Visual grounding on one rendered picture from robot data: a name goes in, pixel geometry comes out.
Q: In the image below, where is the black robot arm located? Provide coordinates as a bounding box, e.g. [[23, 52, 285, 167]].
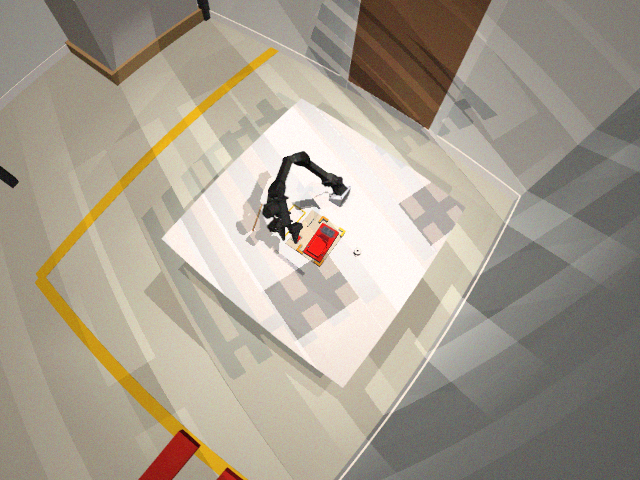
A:
[[262, 151, 349, 232]]

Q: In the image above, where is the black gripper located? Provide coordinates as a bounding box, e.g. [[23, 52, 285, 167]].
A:
[[275, 210, 303, 244]]

